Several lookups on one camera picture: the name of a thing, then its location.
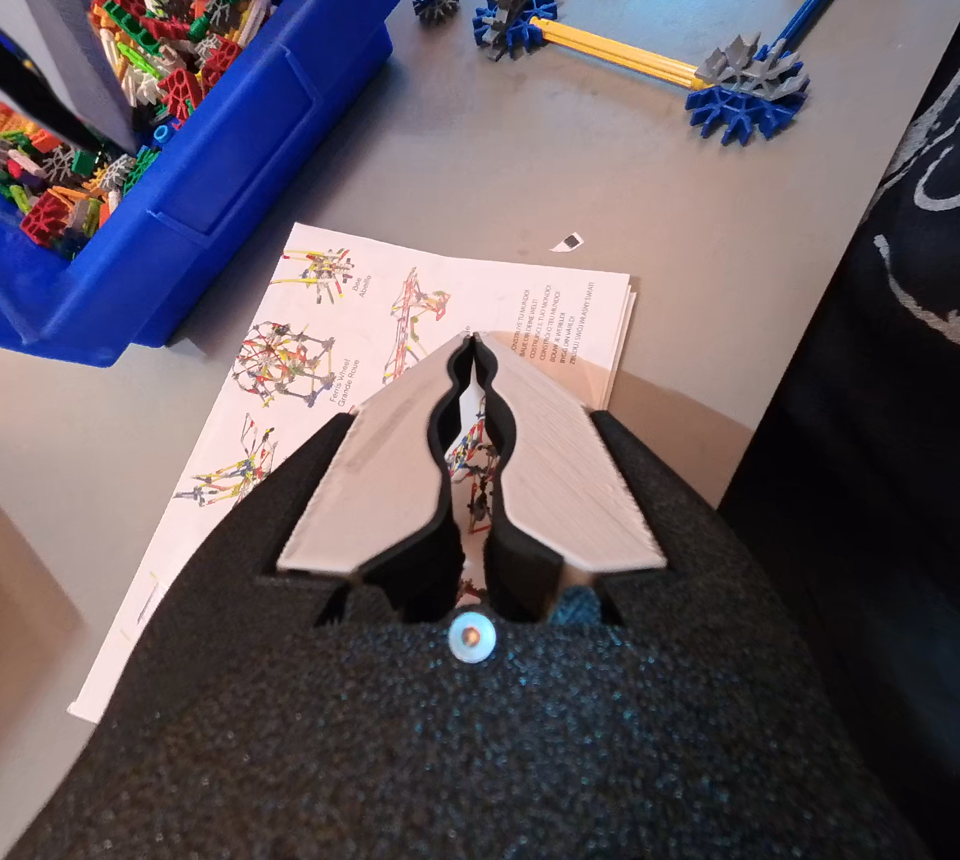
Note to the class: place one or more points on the person's black printed shirt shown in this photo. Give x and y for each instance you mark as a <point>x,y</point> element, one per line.
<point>862,350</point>

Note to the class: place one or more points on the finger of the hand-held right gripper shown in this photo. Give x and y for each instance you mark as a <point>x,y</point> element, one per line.
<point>67,27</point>

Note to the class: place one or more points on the pile of colourful construction pieces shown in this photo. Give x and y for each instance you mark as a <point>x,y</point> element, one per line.
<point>172,50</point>

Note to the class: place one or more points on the printed instruction booklet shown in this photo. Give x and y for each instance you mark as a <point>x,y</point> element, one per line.
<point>450,290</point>

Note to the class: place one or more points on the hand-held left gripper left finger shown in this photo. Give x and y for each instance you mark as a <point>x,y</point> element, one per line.
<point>360,492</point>

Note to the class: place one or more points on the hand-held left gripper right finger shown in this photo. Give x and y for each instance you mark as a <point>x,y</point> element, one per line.
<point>577,492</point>

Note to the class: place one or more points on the small paper scrap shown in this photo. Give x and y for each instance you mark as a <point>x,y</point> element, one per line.
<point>568,243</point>

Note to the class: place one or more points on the blue plastic parts bin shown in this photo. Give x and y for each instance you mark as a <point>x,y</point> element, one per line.
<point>262,125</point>

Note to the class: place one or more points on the blue and yellow rod frame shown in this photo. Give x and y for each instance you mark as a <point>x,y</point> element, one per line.
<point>622,46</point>

